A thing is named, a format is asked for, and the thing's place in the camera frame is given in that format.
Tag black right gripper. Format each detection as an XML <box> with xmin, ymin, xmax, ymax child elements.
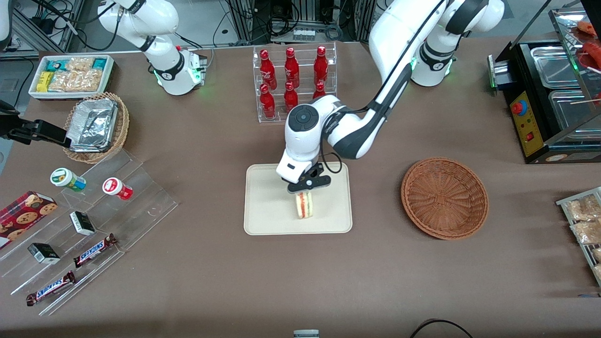
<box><xmin>0</xmin><ymin>100</ymin><xmax>72</xmax><ymax>146</ymax></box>

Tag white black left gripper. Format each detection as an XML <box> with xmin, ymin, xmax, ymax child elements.
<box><xmin>276</xmin><ymin>150</ymin><xmax>332</xmax><ymax>194</ymax></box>

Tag triangular sandwich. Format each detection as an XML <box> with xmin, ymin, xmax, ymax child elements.
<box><xmin>294</xmin><ymin>190</ymin><xmax>315</xmax><ymax>220</ymax></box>

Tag beige rectangular serving tray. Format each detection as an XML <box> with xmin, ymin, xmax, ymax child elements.
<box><xmin>244</xmin><ymin>162</ymin><xmax>353</xmax><ymax>235</ymax></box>

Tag light wicker basket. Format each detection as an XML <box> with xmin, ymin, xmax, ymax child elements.
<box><xmin>62</xmin><ymin>92</ymin><xmax>130</xmax><ymax>164</ymax></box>

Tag round brown wicker basket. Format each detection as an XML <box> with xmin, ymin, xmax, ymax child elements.
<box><xmin>401</xmin><ymin>157</ymin><xmax>489</xmax><ymax>240</ymax></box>

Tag tray of packaged snacks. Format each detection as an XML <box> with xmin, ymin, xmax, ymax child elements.
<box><xmin>556</xmin><ymin>186</ymin><xmax>601</xmax><ymax>287</ymax></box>

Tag stacked aluminium foil trays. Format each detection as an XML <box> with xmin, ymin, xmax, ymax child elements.
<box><xmin>66</xmin><ymin>98</ymin><xmax>118</xmax><ymax>153</ymax></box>

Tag white rectangular snack bin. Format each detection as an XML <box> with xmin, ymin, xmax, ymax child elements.
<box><xmin>28</xmin><ymin>54</ymin><xmax>115</xmax><ymax>101</ymax></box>

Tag green lid snack cup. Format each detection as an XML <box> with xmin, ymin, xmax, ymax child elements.
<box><xmin>50</xmin><ymin>168</ymin><xmax>87</xmax><ymax>192</ymax></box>

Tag large clear cracker bag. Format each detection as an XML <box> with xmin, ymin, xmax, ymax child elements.
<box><xmin>48</xmin><ymin>69</ymin><xmax>103</xmax><ymax>92</ymax></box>

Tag small clear cracker bag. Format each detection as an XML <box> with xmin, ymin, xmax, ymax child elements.
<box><xmin>66</xmin><ymin>57</ymin><xmax>95</xmax><ymax>72</ymax></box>

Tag clear acrylic bottle rack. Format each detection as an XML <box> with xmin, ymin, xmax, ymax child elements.
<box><xmin>253</xmin><ymin>42</ymin><xmax>338</xmax><ymax>123</ymax></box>

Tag red lid snack cup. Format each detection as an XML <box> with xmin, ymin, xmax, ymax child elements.
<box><xmin>102</xmin><ymin>177</ymin><xmax>134</xmax><ymax>201</ymax></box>

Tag red chocolate chip cookie box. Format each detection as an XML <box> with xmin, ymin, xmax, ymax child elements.
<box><xmin>0</xmin><ymin>190</ymin><xmax>59</xmax><ymax>250</ymax></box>

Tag small black white box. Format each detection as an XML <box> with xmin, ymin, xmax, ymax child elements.
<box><xmin>27</xmin><ymin>242</ymin><xmax>62</xmax><ymax>265</ymax></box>
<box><xmin>69</xmin><ymin>211</ymin><xmax>96</xmax><ymax>237</ymax></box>

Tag clear acrylic stepped stand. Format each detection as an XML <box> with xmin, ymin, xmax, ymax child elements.
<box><xmin>0</xmin><ymin>149</ymin><xmax>179</xmax><ymax>316</ymax></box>

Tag Snickers chocolate bar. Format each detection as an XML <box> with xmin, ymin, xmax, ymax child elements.
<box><xmin>73</xmin><ymin>233</ymin><xmax>118</xmax><ymax>269</ymax></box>
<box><xmin>25</xmin><ymin>270</ymin><xmax>77</xmax><ymax>307</ymax></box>

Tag black food warmer machine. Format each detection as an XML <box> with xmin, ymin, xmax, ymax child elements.
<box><xmin>487</xmin><ymin>0</ymin><xmax>601</xmax><ymax>165</ymax></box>

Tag steel food pan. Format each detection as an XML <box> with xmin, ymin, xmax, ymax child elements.
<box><xmin>548</xmin><ymin>89</ymin><xmax>601</xmax><ymax>135</ymax></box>
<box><xmin>530</xmin><ymin>45</ymin><xmax>580</xmax><ymax>88</ymax></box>

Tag aluminium frame structure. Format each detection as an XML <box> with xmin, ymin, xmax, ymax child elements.
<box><xmin>0</xmin><ymin>0</ymin><xmax>86</xmax><ymax>60</ymax></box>

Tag black looped cable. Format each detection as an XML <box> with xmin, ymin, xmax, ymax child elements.
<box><xmin>409</xmin><ymin>319</ymin><xmax>475</xmax><ymax>338</ymax></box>

